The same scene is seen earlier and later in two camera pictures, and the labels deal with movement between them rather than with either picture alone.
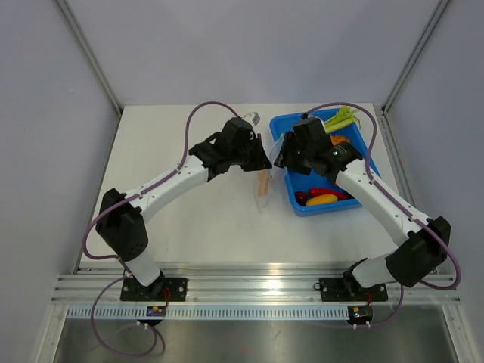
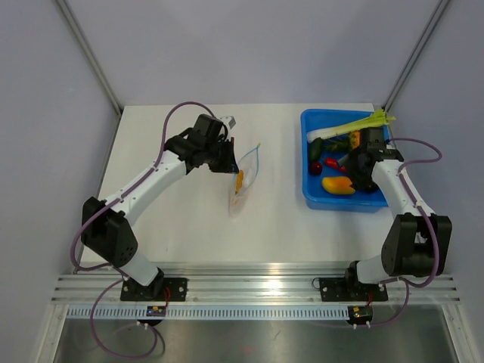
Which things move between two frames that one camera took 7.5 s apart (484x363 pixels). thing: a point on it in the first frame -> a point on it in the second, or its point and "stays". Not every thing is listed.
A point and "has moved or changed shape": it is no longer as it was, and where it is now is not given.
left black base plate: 162,290 stays
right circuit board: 358,314 stays
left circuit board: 156,311 stays
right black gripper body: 293,157 -> 358,177
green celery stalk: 345,116 -> 376,119
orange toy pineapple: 338,138 -> 355,139
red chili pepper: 318,191 has moved or changed shape
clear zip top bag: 268,181 -> 249,165
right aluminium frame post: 433,20 stays
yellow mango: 321,199 -> 337,185
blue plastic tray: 359,139 has moved or changed shape
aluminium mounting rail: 247,285 stays
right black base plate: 347,290 stays
